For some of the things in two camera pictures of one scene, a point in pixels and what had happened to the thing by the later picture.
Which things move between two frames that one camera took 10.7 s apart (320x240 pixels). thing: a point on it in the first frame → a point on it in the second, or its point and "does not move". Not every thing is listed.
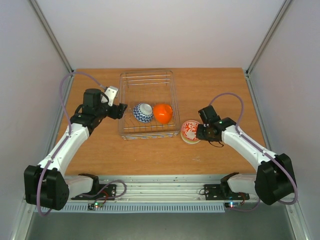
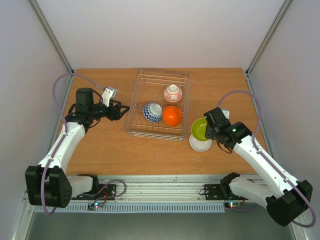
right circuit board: (232, 205) does not move
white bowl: (188, 141) → (199, 145)
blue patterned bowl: (143, 112) → (152, 112)
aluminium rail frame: (162, 189) does not move
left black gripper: (119, 111) does not move
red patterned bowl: (188, 132) → (172, 93)
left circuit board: (92, 206) does not move
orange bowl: (162, 113) → (172, 115)
